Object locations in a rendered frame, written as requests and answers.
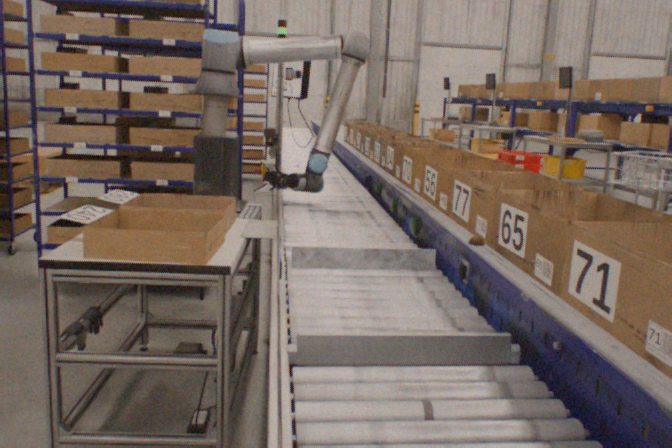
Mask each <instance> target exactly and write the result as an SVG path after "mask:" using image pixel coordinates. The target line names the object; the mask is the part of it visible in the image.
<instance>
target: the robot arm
mask: <svg viewBox="0 0 672 448"><path fill-rule="evenodd" d="M369 48H370V42H369V39H368V37H367V35H366V34H364V33H363V32H360V31H354V32H352V33H350V34H338V35H329V36H313V37H296V38H280V39H263V40H248V39H247V38H246V37H245V36H241V37H238V33H237V32H230V31H222V30H214V29H205V31H204V35H203V50H202V64H201V74H200V76H199V78H198V81H197V83H196V85H195V90H196V91H204V92H213V93H222V94H231V95H239V89H238V86H237V82H236V78H235V76H236V70H242V69H248V68H249V67H250V66H251V65H253V64H269V63H284V62H300V61H316V60H332V59H340V60H341V59H342V63H341V66H340V69H339V72H338V75H337V78H336V81H335V84H334V87H333V90H332V93H331V96H330V99H329V102H328V105H327V108H326V111H325V114H324V117H323V120H322V123H321V126H320V129H319V132H318V135H317V138H316V141H315V144H314V146H313V148H311V149H310V151H309V157H308V161H307V165H306V169H305V173H299V172H293V173H292V174H286V173H284V172H280V170H279V169H278V167H277V166H276V165H274V164H272V163H270V162H268V161H266V160H261V159H260V161H261V163H263V164H264V166H266V167H267V169H268V172H265V175H264V181H268V182H269V183H270V185H269V184H267V183H265V184H264V185H263V186H262V187H259V188H258V189H255V190H254V191H253V192H254V193H262V192H263V193H268V192H269V191H271V190H273V189H274V188H275V187H276V188H279V189H287V187H288V188H290V189H291V190H292V191H295V192H297V191H301V192H309V193H319V192H321V191H322V190H323V188H324V186H325V179H324V177H323V173H324V171H326V169H327V168H328V162H329V159H330V156H331V153H332V149H333V146H334V143H335V140H336V137H337V134H338V131H339V128H340V125H341V122H342V119H343V116H344V113H345V110H346V107H347V104H348V102H349V99H350V96H351V93H352V90H353V87H354V84H355V81H356V78H357V75H358V72H359V69H360V67H361V66H363V65H365V62H366V59H367V56H368V52H369ZM269 171H272V172H269ZM286 185H287V187H286ZM285 187H286V188H285Z"/></svg>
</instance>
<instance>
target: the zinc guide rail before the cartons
mask: <svg viewBox="0 0 672 448"><path fill-rule="evenodd" d="M336 141H337V142H339V143H340V144H341V145H342V146H344V147H345V148H346V149H347V150H349V151H350V152H351V153H352V154H353V155H355V156H356V157H357V158H358V159H360V160H361V161H362V162H363V163H365V164H366V165H367V166H368V167H370V168H371V169H372V170H373V171H374V172H376V173H377V174H378V175H379V176H381V177H382V178H383V179H384V180H386V181H387V182H388V183H389V184H391V185H392V186H393V187H394V188H395V189H397V190H398V191H399V192H400V193H402V194H403V195H404V196H405V197H407V198H408V199H409V200H410V201H412V202H413V203H414V204H415V205H417V206H418V207H419V208H420V209H421V210H423V211H424V212H425V213H426V214H428V215H429V216H430V217H431V218H433V219H434V220H435V221H436V222H438V223H439V224H440V225H441V226H442V227H444V228H445V229H446V230H447V231H449V232H450V233H451V234H452V235H454V236H455V237H456V238H457V239H459V240H460V241H461V242H462V243H463V244H465V245H466V246H467V247H468V248H470V249H471V250H472V251H473V252H475V253H476V254H477V255H478V256H480V257H481V258H482V259H483V260H484V261H486V262H487V263H488V264H489V265H491V266H492V267H493V268H494V269H496V270H497V271H498V272H499V273H501V274H502V275H503V276H504V277H505V278H507V279H508V280H509V281H510V282H512V283H513V284H514V285H515V286H517V287H518V288H519V289H520V290H522V291H523V292H524V293H525V294H526V295H528V296H529V297H530V298H531V299H533V300H534V301H535V302H536V303H538V304H539V305H540V306H541V307H543V308H544V309H545V310H546V311H547V312H549V313H550V314H551V315H552V316H554V317H555V318H556V319H557V320H559V321H560V322H561V323H562V324H564V325H565V326H566V327H567V328H568V329H570V330H571V331H572V332H573V333H575V334H576V335H577V336H578V337H580V338H581V339H582V340H583V341H585V342H586V343H587V344H588V345H590V346H591V347H592V348H593V349H594V350H596V351H597V352H598V353H599V354H601V355H602V356H603V357H604V358H606V359H607V360H608V361H609V362H611V363H612V364H613V365H614V366H615V367H617V368H618V369H619V370H620V371H622V372H623V373H624V374H625V375H627V376H628V377H629V378H630V379H632V380H633V381H634V382H635V383H636V384H638V385H639V386H640V387H641V388H643V389H644V390H645V391H646V392H648V393H649V394H650V395H651V396H653V397H654V398H655V399H656V400H657V401H659V402H660V403H661V404H662V405H664V406H665V407H666V408H667V409H669V410H670V411H671V412H672V379H670V378H669V377H667V376H666V375H665V374H663V373H662V372H661V371H659V370H658V369H656V368H655V367H654V366H652V365H651V364H650V363H648V362H647V361H645V360H644V359H643V358H641V357H640V356H639V355H637V354H636V353H634V352H633V351H632V350H630V349H629V348H628V347H626V346H625V345H623V344H622V343H621V342H619V341H618V340H617V339H615V338H614V337H612V336H611V335H610V334H608V333H607V332H606V331H604V330H603V329H601V328H600V327H599V326H597V325H596V324H595V323H593V322H592V321H590V320H589V319H588V318H586V317H585V316H584V315H582V314H581V313H579V312H578V311H577V310H575V309H574V308H573V307H571V306H570V305H568V304H567V303H566V302H564V301H563V300H562V299H560V298H559V297H557V296H556V295H555V294H553V293H552V292H551V291H549V290H548V289H546V288H545V287H544V286H542V285H541V284H540V283H538V282H537V281H535V280H534V279H533V278H531V277H530V276H529V275H527V274H526V273H524V272H523V271H522V270H520V269H519V268H518V267H516V266H515V265H513V264H512V263H511V262H509V261H508V260H507V259H505V258H504V257H502V256H501V255H500V254H498V253H497V252H496V251H494V250H493V249H491V248H490V247H489V246H487V245H486V244H485V245H484V246H474V245H470V244H468V241H469V240H470V238H471V237H473V236H474V235H472V234H471V233H469V232H468V231H467V230H465V229H464V228H463V227H461V226H460V225H458V224H457V223H456V222H454V221H453V220H452V219H450V218H449V217H447V216H446V215H445V214H443V213H442V212H441V211H439V210H438V209H436V208H435V207H434V206H432V205H431V204H430V203H428V202H427V201H425V200H424V199H423V198H421V197H420V196H419V195H417V194H416V193H414V192H413V191H412V190H410V189H409V188H408V187H406V186H405V185H403V184H402V183H401V182H399V181H398V180H397V179H395V178H394V177H392V176H391V175H390V174H388V173H387V172H386V171H384V170H383V169H381V168H380V167H379V166H377V165H376V164H375V163H373V162H372V161H370V160H369V159H368V158H366V157H365V156H364V155H362V154H361V153H359V152H358V151H357V150H355V149H354V148H353V147H351V146H350V145H348V144H347V143H346V142H344V141H343V140H342V139H340V138H339V137H336Z"/></svg>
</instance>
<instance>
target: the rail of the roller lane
mask: <svg viewBox="0 0 672 448"><path fill-rule="evenodd" d="M273 220H278V223H277V226H276V229H275V232H274V236H273V240H272V279H271V317H270V355H269V394H268V432H267V448H293V439H292V418H291V396H290V375H289V355H288V354H287V353H286V345H287V344H288V332H287V310H286V289H285V267H284V246H283V224H282V203H281V189H279V190H278V189H274V202H273ZM280 258H282V261H283V270H282V279H281V280H280V279H279V296H278V274H279V259H280Z"/></svg>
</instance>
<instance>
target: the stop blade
mask: <svg viewBox="0 0 672 448"><path fill-rule="evenodd" d="M435 257H436V249H405V248H353V247H300V246H292V253H291V268H331V269H399V270H435Z"/></svg>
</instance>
